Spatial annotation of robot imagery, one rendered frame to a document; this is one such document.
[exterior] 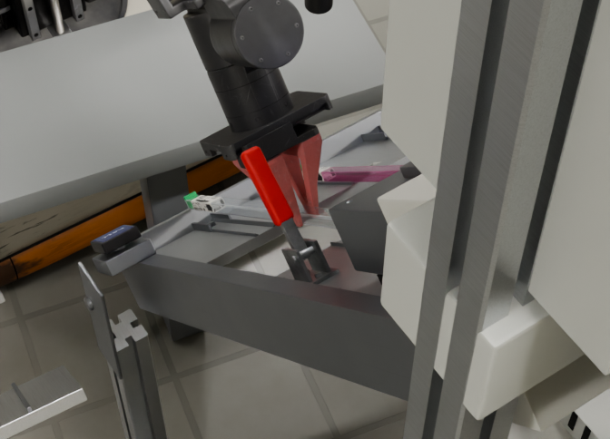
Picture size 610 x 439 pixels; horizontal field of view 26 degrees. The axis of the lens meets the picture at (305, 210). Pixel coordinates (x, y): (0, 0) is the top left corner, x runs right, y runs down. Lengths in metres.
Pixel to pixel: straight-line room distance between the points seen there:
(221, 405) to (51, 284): 0.37
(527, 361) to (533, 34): 0.22
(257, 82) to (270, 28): 0.08
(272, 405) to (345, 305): 1.28
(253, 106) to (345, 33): 0.68
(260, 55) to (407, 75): 0.44
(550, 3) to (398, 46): 0.16
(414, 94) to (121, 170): 1.08
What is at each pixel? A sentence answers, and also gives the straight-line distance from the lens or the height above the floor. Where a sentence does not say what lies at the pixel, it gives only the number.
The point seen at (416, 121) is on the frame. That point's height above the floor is 1.42.
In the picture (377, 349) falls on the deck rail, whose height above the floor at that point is 1.16.
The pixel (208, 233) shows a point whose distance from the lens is 1.35.
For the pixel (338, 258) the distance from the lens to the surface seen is 1.01.
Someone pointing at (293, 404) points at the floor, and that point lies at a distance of 2.11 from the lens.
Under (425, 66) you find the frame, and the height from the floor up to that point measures 1.46.
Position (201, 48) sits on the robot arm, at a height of 1.08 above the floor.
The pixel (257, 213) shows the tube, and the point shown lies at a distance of 1.22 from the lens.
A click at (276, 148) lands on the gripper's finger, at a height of 1.02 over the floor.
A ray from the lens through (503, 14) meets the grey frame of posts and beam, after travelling 0.45.
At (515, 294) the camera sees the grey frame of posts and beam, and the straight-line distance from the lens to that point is 0.58.
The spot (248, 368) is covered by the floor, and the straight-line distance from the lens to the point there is 2.14.
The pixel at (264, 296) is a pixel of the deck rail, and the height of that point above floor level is 1.05.
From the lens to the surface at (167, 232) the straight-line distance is 1.40.
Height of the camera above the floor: 1.87
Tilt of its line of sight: 54 degrees down
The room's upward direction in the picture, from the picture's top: straight up
